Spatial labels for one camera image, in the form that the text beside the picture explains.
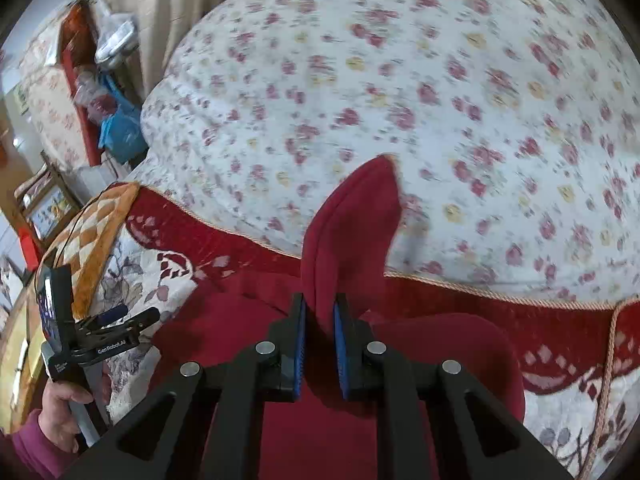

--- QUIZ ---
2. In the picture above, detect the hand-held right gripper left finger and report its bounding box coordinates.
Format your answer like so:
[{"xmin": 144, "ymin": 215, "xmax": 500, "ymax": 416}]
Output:
[{"xmin": 60, "ymin": 292, "xmax": 307, "ymax": 480}]

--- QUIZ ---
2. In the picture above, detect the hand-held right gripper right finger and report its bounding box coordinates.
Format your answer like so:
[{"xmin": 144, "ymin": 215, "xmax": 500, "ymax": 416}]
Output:
[{"xmin": 333, "ymin": 292, "xmax": 576, "ymax": 480}]

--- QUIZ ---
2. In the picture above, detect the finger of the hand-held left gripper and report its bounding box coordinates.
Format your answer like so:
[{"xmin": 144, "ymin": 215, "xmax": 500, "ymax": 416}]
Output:
[
  {"xmin": 120, "ymin": 308, "xmax": 162, "ymax": 343},
  {"xmin": 75, "ymin": 304, "xmax": 129, "ymax": 332}
]

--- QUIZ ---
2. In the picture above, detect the red garment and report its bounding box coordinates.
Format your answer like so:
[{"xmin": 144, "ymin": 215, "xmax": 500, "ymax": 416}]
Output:
[{"xmin": 150, "ymin": 155, "xmax": 527, "ymax": 480}]

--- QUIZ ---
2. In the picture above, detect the person's left forearm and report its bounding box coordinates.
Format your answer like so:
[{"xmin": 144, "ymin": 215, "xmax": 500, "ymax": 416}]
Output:
[{"xmin": 0, "ymin": 409, "xmax": 77, "ymax": 480}]

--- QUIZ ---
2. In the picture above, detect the person's left hand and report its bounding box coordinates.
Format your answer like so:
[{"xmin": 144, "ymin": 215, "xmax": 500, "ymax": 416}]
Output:
[{"xmin": 40, "ymin": 382, "xmax": 97, "ymax": 456}]

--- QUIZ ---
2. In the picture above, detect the orange checkered mat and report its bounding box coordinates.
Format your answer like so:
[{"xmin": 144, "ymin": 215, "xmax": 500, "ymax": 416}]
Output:
[{"xmin": 36, "ymin": 182, "xmax": 142, "ymax": 322}]

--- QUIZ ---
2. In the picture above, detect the red and white floral blanket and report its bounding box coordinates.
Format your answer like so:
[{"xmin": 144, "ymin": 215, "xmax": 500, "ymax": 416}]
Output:
[{"xmin": 92, "ymin": 182, "xmax": 640, "ymax": 480}]

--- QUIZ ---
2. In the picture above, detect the wooden framed picture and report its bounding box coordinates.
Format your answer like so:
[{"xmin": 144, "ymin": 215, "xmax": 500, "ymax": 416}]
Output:
[{"xmin": 14, "ymin": 159, "xmax": 84, "ymax": 242}]

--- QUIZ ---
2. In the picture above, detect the blue plastic bag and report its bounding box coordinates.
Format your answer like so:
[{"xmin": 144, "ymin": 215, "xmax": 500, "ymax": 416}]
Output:
[{"xmin": 96, "ymin": 72, "xmax": 149, "ymax": 164}]

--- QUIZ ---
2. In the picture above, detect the clear plastic bag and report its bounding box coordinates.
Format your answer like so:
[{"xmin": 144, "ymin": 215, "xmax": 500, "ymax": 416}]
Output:
[
  {"xmin": 94, "ymin": 12, "xmax": 141, "ymax": 67},
  {"xmin": 74, "ymin": 70, "xmax": 120, "ymax": 122}
]

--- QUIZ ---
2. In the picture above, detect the red headboard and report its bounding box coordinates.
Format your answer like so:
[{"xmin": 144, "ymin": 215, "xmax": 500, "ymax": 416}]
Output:
[{"xmin": 59, "ymin": 4, "xmax": 105, "ymax": 167}]

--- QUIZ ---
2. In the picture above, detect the white floral quilt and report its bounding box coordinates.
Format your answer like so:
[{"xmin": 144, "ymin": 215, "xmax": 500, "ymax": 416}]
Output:
[{"xmin": 122, "ymin": 0, "xmax": 635, "ymax": 307}]

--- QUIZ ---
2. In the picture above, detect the beige curtain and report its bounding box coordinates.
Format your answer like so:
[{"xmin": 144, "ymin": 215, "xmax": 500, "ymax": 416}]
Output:
[{"xmin": 80, "ymin": 0, "xmax": 238, "ymax": 102}]

